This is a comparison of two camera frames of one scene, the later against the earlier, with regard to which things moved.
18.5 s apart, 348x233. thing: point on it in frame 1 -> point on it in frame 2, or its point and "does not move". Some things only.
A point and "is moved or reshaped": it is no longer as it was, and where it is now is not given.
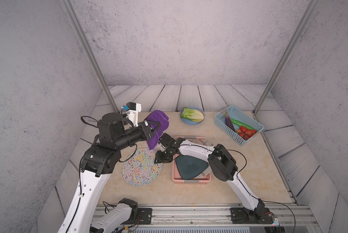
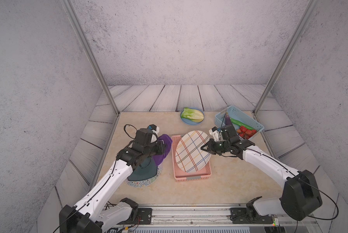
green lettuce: [192, 114] does not move
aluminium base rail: [285, 215] does not move
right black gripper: [157, 160] -> [210, 148]
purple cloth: [157, 116] is moved or reshaped
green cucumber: [241, 124] does not move
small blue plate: [188, 122] does not move
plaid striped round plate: [203, 142] -> [189, 157]
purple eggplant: [228, 122] does not move
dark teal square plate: [190, 167] -> [146, 169]
